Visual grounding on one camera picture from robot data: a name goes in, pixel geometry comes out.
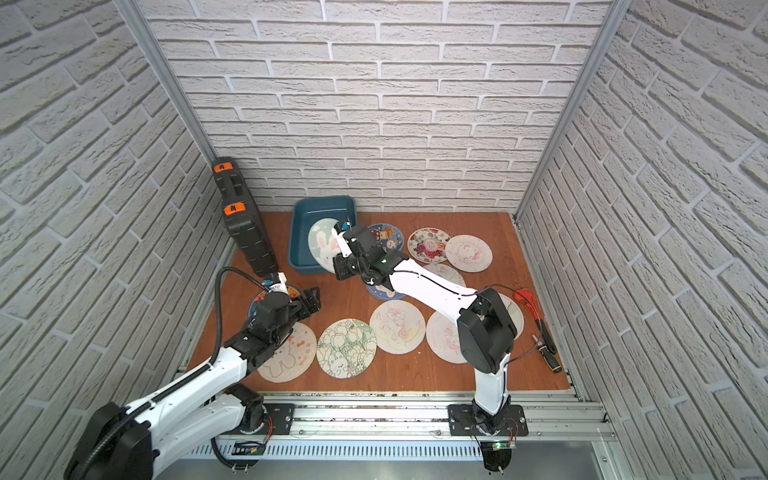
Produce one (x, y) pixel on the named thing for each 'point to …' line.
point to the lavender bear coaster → (383, 293)
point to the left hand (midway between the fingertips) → (312, 288)
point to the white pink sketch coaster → (469, 253)
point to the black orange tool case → (243, 218)
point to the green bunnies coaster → (346, 348)
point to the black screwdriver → (550, 361)
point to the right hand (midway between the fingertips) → (338, 261)
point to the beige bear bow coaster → (293, 359)
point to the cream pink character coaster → (398, 326)
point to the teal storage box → (305, 212)
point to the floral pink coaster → (428, 245)
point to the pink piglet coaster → (443, 338)
